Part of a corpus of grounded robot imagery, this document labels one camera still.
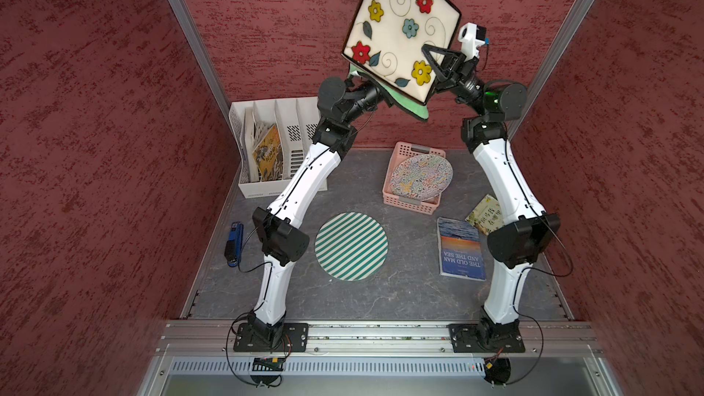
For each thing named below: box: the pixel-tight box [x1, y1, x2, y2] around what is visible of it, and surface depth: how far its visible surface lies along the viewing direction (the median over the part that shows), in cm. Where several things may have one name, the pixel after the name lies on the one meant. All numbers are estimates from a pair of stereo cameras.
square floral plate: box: [341, 0, 462, 105], surface depth 52 cm
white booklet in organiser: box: [243, 107, 260, 183], surface depth 96 cm
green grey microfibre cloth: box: [348, 63, 430, 120], surface depth 55 cm
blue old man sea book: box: [437, 217, 487, 282], surface depth 91 cm
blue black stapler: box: [224, 221, 244, 268], surface depth 89 cm
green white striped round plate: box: [314, 211, 389, 282], surface depth 94 cm
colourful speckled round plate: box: [389, 154, 454, 201], surface depth 108 cm
